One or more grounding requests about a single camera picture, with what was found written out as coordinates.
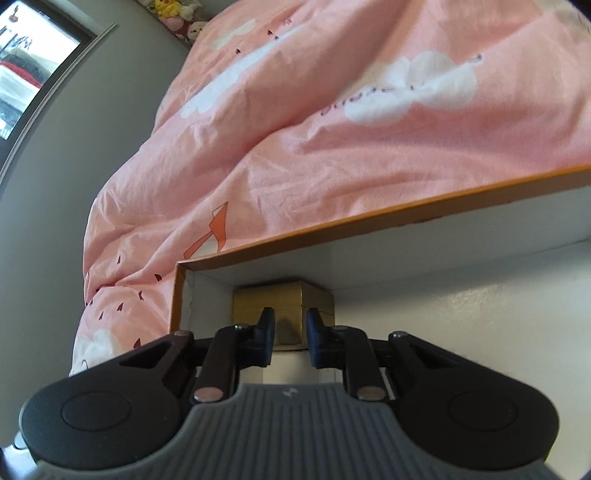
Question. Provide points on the plush toys by wall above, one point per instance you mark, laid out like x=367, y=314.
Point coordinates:
x=180, y=16

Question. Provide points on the window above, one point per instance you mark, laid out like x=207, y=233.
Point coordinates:
x=32, y=69

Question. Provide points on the small gold box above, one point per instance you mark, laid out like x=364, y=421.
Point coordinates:
x=286, y=299

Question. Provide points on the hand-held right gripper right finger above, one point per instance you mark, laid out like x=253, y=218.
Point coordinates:
x=315, y=330

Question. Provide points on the orange cardboard box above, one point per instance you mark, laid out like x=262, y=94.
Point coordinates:
x=415, y=300

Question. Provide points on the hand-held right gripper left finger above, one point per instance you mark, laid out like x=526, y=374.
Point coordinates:
x=267, y=328

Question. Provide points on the pink cloud print blanket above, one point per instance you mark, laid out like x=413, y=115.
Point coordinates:
x=300, y=138

